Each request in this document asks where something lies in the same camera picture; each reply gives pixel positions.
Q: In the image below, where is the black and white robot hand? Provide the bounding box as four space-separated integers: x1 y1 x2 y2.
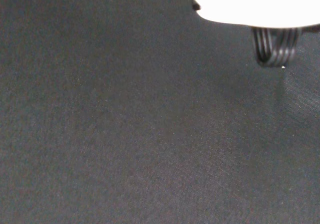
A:
186 0 320 69

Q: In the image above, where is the black bench cloth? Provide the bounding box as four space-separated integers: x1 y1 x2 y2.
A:
0 0 320 224

